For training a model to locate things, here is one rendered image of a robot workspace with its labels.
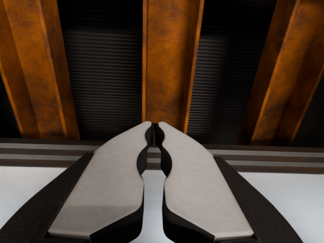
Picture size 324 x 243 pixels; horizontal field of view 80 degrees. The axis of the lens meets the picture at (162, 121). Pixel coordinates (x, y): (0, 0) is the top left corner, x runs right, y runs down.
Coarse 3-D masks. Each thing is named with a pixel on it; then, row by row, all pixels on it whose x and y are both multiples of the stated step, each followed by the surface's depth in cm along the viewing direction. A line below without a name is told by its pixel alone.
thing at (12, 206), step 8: (0, 168) 22; (0, 176) 22; (0, 184) 23; (8, 184) 23; (0, 192) 23; (8, 192) 23; (0, 200) 24; (8, 200) 24; (16, 200) 24; (0, 208) 24; (8, 208) 25; (16, 208) 25; (0, 216) 25; (8, 216) 25; (0, 224) 26
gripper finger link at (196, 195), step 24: (168, 144) 10; (192, 144) 10; (168, 168) 10; (192, 168) 8; (216, 168) 9; (168, 192) 7; (192, 192) 7; (216, 192) 7; (168, 216) 7; (192, 216) 6; (216, 216) 6; (240, 216) 7; (192, 240) 7; (216, 240) 6
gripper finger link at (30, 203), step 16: (80, 160) 9; (64, 176) 8; (80, 176) 8; (48, 192) 7; (64, 192) 7; (32, 208) 6; (48, 208) 6; (16, 224) 6; (32, 224) 6; (48, 224) 6; (0, 240) 5; (16, 240) 5; (32, 240) 6; (48, 240) 6; (64, 240) 6; (80, 240) 6
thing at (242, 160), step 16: (0, 144) 23; (16, 144) 23; (32, 144) 23; (48, 144) 23; (64, 144) 23; (80, 144) 23; (96, 144) 23; (208, 144) 25; (0, 160) 22; (16, 160) 22; (32, 160) 22; (48, 160) 23; (64, 160) 23; (160, 160) 23; (240, 160) 23; (256, 160) 24; (272, 160) 24; (288, 160) 24; (304, 160) 24; (320, 160) 24
